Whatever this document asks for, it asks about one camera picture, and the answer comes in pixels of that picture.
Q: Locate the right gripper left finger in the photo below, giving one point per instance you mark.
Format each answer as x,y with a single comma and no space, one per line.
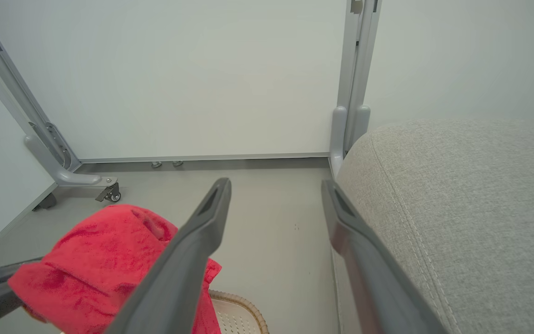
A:
179,269

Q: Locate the black caster with metal bracket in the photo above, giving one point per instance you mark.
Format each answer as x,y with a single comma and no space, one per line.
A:
111,192

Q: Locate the grey partition bottom rail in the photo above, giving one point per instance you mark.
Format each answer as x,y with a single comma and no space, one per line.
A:
202,158

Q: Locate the grey fabric sofa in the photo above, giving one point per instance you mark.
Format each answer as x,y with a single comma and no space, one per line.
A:
480,208

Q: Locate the red white-trimmed garment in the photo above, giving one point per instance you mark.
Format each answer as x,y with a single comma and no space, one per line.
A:
86,269

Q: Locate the dark caster wheel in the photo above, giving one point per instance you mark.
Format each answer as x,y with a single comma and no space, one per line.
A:
46,202

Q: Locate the grey partition foot right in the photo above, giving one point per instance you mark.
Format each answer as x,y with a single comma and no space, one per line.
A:
339,130

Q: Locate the cream perforated laundry basket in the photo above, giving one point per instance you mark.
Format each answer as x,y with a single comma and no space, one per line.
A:
240,319

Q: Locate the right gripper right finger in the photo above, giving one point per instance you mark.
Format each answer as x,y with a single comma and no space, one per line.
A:
369,278

